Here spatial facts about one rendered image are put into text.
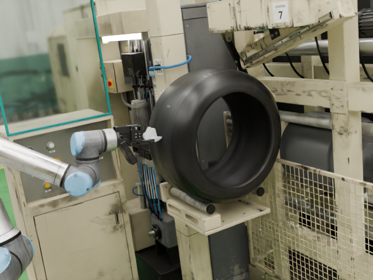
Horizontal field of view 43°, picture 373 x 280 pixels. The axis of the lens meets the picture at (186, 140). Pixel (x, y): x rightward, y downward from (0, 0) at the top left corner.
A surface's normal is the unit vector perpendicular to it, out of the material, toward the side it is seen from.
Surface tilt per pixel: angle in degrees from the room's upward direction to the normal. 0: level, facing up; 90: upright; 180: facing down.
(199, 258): 90
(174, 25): 90
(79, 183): 89
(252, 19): 90
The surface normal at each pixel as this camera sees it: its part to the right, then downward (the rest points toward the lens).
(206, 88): 0.00, -0.48
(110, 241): 0.51, 0.15
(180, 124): -0.26, -0.07
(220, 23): -0.85, 0.22
